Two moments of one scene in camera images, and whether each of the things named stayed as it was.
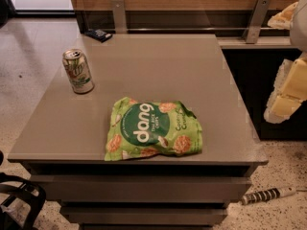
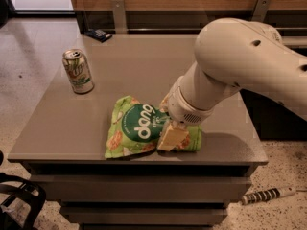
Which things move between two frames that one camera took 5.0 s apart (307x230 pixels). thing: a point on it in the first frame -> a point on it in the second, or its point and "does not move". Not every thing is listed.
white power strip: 267,195 does not move
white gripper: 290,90 -> 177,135
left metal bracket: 118,5 does not move
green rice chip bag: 142,127 does not move
